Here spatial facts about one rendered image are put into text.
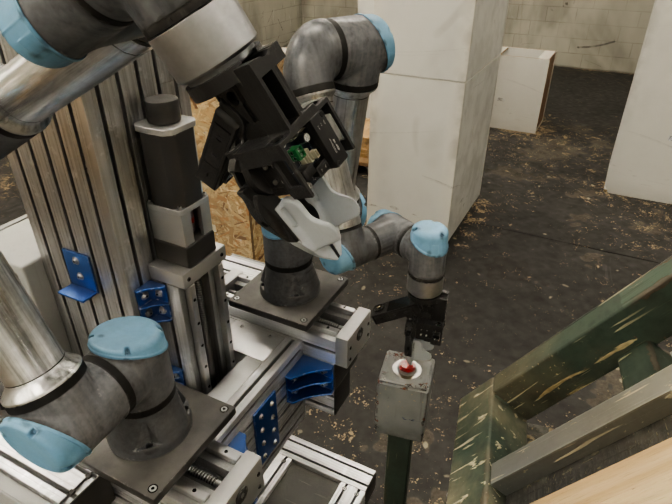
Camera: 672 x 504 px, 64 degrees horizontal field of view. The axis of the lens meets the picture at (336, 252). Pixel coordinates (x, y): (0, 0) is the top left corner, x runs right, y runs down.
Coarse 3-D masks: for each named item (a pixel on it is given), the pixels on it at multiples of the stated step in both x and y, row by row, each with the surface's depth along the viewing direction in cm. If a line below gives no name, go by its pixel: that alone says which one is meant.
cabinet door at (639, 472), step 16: (656, 448) 81; (624, 464) 84; (640, 464) 81; (656, 464) 79; (592, 480) 87; (608, 480) 85; (624, 480) 82; (640, 480) 80; (656, 480) 78; (560, 496) 91; (576, 496) 88; (592, 496) 85; (608, 496) 83; (624, 496) 80; (640, 496) 78; (656, 496) 76
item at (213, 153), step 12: (216, 108) 45; (216, 120) 46; (228, 120) 45; (216, 132) 47; (228, 132) 46; (216, 144) 48; (228, 144) 47; (204, 156) 50; (216, 156) 50; (204, 168) 52; (216, 168) 51; (204, 180) 53; (216, 180) 52; (228, 180) 55
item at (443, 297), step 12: (420, 300) 113; (432, 300) 113; (444, 300) 113; (420, 312) 117; (432, 312) 116; (444, 312) 115; (408, 324) 117; (420, 324) 116; (432, 324) 116; (444, 324) 123; (420, 336) 119; (432, 336) 117
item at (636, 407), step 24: (648, 384) 88; (600, 408) 93; (624, 408) 89; (648, 408) 86; (552, 432) 100; (576, 432) 94; (600, 432) 91; (624, 432) 90; (528, 456) 101; (552, 456) 97; (576, 456) 95; (504, 480) 103; (528, 480) 102
